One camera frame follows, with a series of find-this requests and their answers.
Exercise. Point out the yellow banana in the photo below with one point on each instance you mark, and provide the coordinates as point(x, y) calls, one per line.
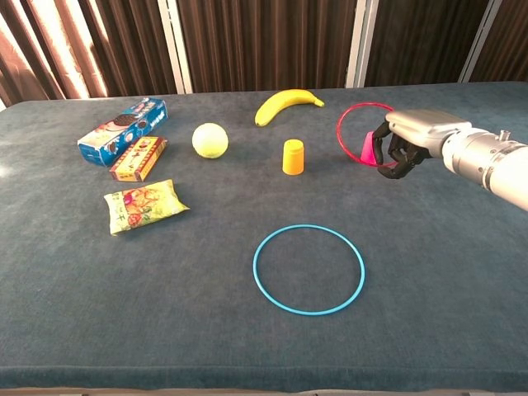
point(280, 103)

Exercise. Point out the blue cookie box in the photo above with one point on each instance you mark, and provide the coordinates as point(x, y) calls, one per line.
point(123, 128)

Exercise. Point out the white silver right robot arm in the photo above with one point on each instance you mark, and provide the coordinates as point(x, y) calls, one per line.
point(486, 161)

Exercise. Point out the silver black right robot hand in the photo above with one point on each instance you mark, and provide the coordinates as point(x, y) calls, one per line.
point(420, 123)

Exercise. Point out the yellow-green tennis ball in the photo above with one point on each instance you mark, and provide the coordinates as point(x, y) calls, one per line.
point(210, 140)

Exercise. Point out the yellow snack bag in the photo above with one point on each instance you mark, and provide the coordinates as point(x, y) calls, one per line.
point(142, 206)

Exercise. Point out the brown pleated curtain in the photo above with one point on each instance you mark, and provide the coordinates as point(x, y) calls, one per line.
point(511, 41)
point(268, 41)
point(425, 41)
point(82, 41)

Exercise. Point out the pink plastic cup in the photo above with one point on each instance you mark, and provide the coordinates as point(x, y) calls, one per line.
point(367, 153)

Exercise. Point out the red yellow carton box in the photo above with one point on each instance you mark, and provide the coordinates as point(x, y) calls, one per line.
point(138, 158)

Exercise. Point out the white frame post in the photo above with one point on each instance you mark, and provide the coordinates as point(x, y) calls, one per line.
point(173, 41)
point(481, 41)
point(362, 41)

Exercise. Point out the yellow plastic cup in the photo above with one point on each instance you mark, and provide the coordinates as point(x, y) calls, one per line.
point(293, 158)

